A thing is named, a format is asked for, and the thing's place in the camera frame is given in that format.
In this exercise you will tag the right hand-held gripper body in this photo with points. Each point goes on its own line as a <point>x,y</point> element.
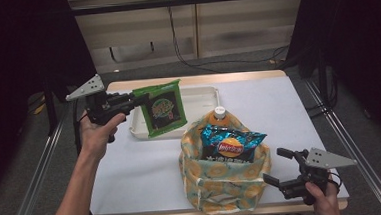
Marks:
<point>312,170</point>

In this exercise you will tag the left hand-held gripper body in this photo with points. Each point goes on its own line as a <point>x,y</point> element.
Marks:
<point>103,106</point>

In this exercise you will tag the green snack packet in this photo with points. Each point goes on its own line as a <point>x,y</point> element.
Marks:
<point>163,109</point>

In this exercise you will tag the orange print cloth bag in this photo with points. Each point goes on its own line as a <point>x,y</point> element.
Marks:
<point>226,185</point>

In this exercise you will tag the blue chip bag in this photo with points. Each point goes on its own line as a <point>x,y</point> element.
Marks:
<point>231,145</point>

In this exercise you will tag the white plastic tray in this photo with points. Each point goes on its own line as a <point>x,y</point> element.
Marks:
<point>201,103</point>

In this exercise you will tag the orange drink bottle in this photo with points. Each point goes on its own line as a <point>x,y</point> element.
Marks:
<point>218,114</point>

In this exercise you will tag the person's left hand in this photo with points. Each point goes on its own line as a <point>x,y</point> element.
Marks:
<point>98,136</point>

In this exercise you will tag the person's right hand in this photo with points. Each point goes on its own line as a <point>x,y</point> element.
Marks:
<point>324,202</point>

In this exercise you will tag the black stand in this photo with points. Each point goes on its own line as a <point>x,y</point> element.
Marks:
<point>50,109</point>

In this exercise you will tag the black curtain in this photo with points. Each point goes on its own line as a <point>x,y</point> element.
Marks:
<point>15,64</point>
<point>358,43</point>

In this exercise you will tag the black horizontal bar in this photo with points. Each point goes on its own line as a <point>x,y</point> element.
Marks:
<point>178,1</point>

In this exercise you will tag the metal floor rail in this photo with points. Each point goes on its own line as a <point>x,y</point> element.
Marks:
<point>354,137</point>
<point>33,190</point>

